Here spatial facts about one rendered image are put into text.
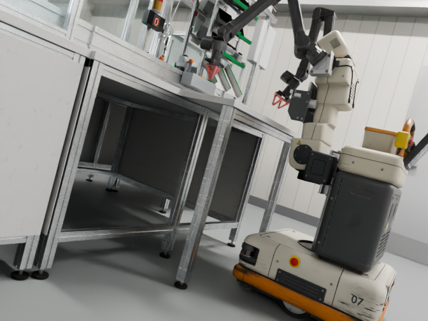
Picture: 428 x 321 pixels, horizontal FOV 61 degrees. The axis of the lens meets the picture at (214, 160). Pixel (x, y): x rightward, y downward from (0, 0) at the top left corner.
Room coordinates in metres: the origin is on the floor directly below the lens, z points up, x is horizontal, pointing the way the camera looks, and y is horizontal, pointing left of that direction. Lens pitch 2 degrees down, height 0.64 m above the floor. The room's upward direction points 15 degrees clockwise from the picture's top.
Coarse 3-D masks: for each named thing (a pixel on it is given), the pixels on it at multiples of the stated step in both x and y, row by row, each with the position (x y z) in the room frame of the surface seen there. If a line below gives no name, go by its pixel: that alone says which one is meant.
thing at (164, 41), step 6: (168, 24) 3.00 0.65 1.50; (168, 30) 3.00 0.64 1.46; (162, 36) 2.94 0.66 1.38; (168, 36) 2.95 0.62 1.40; (156, 42) 2.97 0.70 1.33; (162, 42) 2.94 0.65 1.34; (168, 42) 2.95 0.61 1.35; (156, 48) 2.95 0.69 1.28; (162, 48) 2.94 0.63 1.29; (168, 48) 2.97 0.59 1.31; (156, 54) 2.94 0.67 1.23; (162, 54) 2.94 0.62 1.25; (168, 54) 2.98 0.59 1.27; (168, 60) 3.02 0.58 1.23
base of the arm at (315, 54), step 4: (312, 48) 1.78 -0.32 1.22; (316, 48) 1.78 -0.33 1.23; (308, 52) 1.79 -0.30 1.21; (312, 52) 1.78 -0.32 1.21; (316, 52) 1.76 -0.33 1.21; (320, 52) 1.73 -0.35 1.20; (324, 52) 1.72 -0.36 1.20; (308, 56) 1.80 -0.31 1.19; (312, 56) 1.77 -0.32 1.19; (316, 56) 1.74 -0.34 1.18; (320, 56) 1.73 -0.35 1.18; (324, 56) 1.75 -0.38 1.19; (308, 60) 1.80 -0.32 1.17; (312, 60) 1.74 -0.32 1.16; (316, 60) 1.74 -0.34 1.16; (312, 64) 1.75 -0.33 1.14
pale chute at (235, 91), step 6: (228, 66) 2.51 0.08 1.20; (228, 72) 2.50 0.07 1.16; (228, 78) 2.47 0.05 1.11; (234, 78) 2.45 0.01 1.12; (234, 84) 2.44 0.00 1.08; (228, 90) 2.36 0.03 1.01; (234, 90) 2.43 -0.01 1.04; (240, 90) 2.40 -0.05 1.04; (234, 96) 2.38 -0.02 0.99; (240, 96) 2.39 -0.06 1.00
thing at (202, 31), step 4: (200, 28) 2.35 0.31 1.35; (204, 28) 2.32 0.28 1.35; (200, 32) 2.34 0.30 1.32; (204, 32) 2.32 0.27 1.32; (212, 32) 2.43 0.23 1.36; (200, 36) 2.34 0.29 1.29; (224, 52) 2.22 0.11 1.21; (224, 56) 2.23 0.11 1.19; (228, 56) 2.25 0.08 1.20; (232, 60) 2.29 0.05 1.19
